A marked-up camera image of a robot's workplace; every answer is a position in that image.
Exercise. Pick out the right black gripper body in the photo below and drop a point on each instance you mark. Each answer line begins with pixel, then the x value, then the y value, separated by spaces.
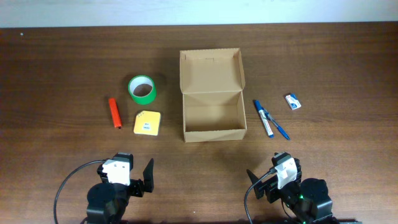
pixel 267 189

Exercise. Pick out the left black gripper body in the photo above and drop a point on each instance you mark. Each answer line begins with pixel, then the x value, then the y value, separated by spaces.
pixel 137 185

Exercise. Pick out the yellow sticky note pad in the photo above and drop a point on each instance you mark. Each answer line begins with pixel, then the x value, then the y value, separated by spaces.
pixel 147 123

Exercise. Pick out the blue whiteboard marker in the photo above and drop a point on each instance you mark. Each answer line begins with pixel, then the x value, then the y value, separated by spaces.
pixel 264 119

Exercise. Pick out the red stapler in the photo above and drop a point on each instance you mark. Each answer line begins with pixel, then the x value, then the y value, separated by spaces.
pixel 115 113

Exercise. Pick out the blue ballpoint pen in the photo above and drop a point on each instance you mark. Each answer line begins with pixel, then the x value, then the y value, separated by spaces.
pixel 279 128

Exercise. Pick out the green tape roll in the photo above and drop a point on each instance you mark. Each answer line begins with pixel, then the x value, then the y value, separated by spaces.
pixel 142 89

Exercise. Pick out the small white blue box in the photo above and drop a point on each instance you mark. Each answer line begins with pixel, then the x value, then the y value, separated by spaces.
pixel 292 101

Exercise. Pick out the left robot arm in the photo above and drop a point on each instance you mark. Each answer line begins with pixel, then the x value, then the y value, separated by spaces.
pixel 107 201

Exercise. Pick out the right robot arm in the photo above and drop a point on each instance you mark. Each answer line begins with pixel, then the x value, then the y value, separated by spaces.
pixel 308 199

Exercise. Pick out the open cardboard box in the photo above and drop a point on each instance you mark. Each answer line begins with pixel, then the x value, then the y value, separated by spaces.
pixel 212 83

